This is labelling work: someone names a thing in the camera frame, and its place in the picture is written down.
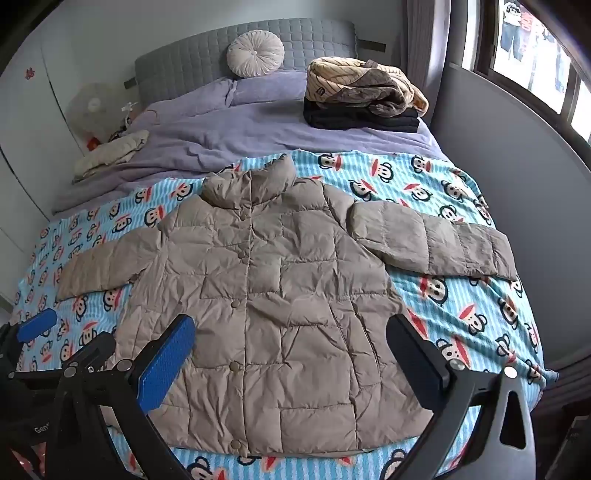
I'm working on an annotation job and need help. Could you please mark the crumpled cream cloth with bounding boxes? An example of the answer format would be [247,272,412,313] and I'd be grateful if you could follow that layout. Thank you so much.
[73,130,151,181]

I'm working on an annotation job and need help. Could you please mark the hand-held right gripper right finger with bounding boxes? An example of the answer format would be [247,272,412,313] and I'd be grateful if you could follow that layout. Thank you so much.
[385,314,541,480]

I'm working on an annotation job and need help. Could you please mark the dark framed window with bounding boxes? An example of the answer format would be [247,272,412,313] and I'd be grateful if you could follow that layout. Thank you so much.
[475,0,591,144]

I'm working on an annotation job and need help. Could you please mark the grey quilted headboard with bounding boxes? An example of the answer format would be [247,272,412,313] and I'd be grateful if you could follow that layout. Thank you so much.
[134,18,358,104]

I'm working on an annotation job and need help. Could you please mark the white wardrobe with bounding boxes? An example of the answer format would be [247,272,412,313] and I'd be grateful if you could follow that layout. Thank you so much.
[0,37,134,315]

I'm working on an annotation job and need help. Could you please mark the beige puffer jacket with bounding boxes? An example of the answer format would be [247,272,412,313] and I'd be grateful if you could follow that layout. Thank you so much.
[56,154,518,455]

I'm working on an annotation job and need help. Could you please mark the purple duvet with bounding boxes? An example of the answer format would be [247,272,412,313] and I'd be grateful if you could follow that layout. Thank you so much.
[51,74,441,215]

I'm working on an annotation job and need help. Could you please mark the white electric fan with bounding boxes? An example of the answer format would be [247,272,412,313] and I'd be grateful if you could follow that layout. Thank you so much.
[69,83,112,139]

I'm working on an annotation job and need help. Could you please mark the round white cushion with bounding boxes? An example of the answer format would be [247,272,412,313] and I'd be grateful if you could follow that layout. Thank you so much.
[226,31,284,78]

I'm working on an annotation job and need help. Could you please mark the purple pillow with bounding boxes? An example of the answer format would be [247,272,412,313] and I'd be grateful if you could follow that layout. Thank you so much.
[228,69,315,107]

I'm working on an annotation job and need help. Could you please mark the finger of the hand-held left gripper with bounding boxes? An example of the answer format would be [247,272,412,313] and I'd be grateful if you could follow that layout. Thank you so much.
[16,308,58,344]
[60,330,116,371]

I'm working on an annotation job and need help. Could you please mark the grey curtain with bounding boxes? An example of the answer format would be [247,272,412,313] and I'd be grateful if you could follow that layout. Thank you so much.
[404,0,455,121]

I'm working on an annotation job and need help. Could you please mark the striped beige garment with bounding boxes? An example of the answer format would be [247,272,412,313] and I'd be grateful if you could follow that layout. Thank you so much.
[305,58,370,104]

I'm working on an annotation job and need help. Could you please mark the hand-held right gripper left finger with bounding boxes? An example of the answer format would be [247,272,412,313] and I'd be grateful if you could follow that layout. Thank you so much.
[44,315,197,480]

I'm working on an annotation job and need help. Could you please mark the hanging blue jeans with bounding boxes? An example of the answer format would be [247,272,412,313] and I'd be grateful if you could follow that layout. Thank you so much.
[500,18,528,62]

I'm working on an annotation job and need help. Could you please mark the yellow cream garment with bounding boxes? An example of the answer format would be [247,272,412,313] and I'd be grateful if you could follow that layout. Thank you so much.
[369,62,429,114]

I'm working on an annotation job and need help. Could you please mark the blue monkey printed blanket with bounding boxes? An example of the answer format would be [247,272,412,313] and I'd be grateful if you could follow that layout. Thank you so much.
[11,150,559,480]

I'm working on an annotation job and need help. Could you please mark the grey furry garment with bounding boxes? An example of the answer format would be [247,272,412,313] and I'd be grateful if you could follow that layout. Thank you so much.
[330,62,416,116]

